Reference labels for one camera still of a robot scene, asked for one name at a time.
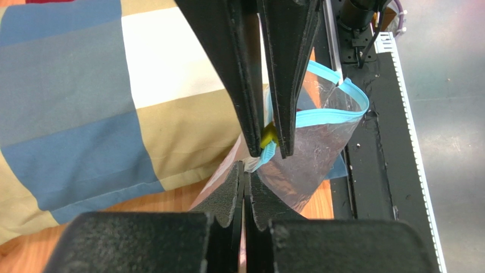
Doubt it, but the checkered blue beige pillow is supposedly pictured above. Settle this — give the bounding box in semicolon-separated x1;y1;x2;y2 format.
1;1;242;243

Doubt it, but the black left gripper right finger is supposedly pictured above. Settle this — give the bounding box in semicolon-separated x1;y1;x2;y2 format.
244;173;438;272

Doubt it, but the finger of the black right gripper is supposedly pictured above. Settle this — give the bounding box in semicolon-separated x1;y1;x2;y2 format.
176;0;264;157
257;0;320;159

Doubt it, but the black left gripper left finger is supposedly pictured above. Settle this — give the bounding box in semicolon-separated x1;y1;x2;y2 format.
44;162;244;272

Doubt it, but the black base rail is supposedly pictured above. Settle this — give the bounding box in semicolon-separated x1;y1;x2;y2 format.
315;1;446;272

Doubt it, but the clear zip top bag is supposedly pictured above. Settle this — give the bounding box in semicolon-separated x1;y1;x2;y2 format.
191;60;369;212

